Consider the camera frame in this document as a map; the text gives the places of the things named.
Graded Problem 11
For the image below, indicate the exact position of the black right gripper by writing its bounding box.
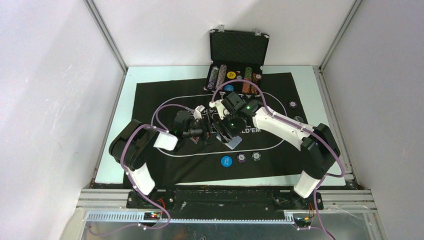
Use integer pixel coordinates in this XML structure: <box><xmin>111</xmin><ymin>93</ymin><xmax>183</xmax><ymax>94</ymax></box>
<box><xmin>212</xmin><ymin>111</ymin><xmax>246</xmax><ymax>144</ymax></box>

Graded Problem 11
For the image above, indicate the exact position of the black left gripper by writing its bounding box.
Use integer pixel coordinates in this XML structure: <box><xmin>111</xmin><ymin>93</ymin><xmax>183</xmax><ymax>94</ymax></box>
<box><xmin>183</xmin><ymin>112</ymin><xmax>222</xmax><ymax>146</ymax></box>

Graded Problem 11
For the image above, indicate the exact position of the blue card deck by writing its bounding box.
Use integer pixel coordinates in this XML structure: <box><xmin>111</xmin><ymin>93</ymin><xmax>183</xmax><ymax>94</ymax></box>
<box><xmin>216</xmin><ymin>135</ymin><xmax>242</xmax><ymax>150</ymax></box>

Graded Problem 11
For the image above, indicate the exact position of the blue round button chip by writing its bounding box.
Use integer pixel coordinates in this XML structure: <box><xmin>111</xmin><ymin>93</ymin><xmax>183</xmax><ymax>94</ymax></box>
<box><xmin>220</xmin><ymin>155</ymin><xmax>233</xmax><ymax>168</ymax></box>

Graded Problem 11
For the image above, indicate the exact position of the purple chip bottom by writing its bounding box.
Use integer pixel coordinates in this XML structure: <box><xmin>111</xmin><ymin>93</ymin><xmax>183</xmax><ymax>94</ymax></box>
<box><xmin>236</xmin><ymin>153</ymin><xmax>247</xmax><ymax>163</ymax></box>

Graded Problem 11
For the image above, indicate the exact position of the blue yellow chip bottom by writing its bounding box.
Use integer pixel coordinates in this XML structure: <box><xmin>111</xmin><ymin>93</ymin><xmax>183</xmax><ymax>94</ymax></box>
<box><xmin>251</xmin><ymin>151</ymin><xmax>261</xmax><ymax>162</ymax></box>

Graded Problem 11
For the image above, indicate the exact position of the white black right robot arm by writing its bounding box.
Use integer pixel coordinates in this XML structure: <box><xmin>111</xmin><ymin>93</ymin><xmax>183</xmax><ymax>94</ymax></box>
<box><xmin>209</xmin><ymin>92</ymin><xmax>341</xmax><ymax>209</ymax></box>

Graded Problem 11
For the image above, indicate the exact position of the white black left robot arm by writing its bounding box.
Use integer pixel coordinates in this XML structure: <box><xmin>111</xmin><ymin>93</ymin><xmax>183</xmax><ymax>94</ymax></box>
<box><xmin>108</xmin><ymin>110</ymin><xmax>212</xmax><ymax>208</ymax></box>

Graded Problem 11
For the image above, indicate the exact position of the red triangular all-in marker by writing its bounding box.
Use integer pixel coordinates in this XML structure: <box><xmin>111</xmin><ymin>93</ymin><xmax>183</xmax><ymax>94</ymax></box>
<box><xmin>190</xmin><ymin>137</ymin><xmax>200</xmax><ymax>144</ymax></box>

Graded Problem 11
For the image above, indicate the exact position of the blue button in case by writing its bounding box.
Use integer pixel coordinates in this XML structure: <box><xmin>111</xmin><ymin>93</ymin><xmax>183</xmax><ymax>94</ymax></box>
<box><xmin>224</xmin><ymin>84</ymin><xmax>234</xmax><ymax>92</ymax></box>

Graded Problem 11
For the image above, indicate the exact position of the black poker felt mat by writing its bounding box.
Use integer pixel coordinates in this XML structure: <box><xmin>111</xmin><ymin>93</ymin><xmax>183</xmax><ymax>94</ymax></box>
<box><xmin>132</xmin><ymin>72</ymin><xmax>329</xmax><ymax>187</ymax></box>

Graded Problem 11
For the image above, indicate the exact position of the purple chip row in case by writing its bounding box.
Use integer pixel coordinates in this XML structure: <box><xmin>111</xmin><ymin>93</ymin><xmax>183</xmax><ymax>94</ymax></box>
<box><xmin>206</xmin><ymin>66</ymin><xmax>219</xmax><ymax>90</ymax></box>

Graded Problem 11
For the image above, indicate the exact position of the pink grey chip row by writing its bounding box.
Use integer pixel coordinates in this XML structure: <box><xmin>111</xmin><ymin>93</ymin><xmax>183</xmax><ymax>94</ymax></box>
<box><xmin>215</xmin><ymin>64</ymin><xmax>227</xmax><ymax>90</ymax></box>

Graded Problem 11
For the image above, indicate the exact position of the yellow button in case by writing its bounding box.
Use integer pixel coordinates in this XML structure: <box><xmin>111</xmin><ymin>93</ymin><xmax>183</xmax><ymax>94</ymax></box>
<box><xmin>226</xmin><ymin>71</ymin><xmax>237</xmax><ymax>80</ymax></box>

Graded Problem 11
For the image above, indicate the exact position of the brown chip row in case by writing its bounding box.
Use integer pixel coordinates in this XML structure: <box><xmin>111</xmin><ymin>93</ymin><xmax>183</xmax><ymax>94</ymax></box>
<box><xmin>250</xmin><ymin>73</ymin><xmax>262</xmax><ymax>95</ymax></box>

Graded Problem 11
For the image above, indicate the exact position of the green orange chip row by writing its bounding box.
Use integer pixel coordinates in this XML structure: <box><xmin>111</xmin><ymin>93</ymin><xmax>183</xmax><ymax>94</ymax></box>
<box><xmin>241</xmin><ymin>67</ymin><xmax>253</xmax><ymax>94</ymax></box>

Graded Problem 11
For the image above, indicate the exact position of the black aluminium chip case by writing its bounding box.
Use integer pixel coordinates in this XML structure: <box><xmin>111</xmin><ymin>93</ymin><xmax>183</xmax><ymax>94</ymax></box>
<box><xmin>203</xmin><ymin>25</ymin><xmax>270</xmax><ymax>97</ymax></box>

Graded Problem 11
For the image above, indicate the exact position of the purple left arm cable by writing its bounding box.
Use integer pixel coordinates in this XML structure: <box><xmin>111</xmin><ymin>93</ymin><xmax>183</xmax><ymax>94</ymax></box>
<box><xmin>119</xmin><ymin>103</ymin><xmax>196</xmax><ymax>231</ymax></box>

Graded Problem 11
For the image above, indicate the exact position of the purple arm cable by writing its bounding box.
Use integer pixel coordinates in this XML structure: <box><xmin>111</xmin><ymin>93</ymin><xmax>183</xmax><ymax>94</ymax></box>
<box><xmin>211</xmin><ymin>79</ymin><xmax>346</xmax><ymax>240</ymax></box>
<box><xmin>119</xmin><ymin>103</ymin><xmax>196</xmax><ymax>231</ymax></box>

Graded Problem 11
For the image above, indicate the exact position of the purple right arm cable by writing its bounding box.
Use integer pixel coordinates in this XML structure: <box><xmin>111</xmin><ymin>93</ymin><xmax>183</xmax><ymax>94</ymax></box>
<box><xmin>211</xmin><ymin>79</ymin><xmax>346</xmax><ymax>240</ymax></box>

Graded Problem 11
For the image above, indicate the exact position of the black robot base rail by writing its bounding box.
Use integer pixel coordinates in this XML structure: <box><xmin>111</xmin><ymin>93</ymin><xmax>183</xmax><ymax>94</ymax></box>
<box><xmin>126</xmin><ymin>186</ymin><xmax>324</xmax><ymax>221</ymax></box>

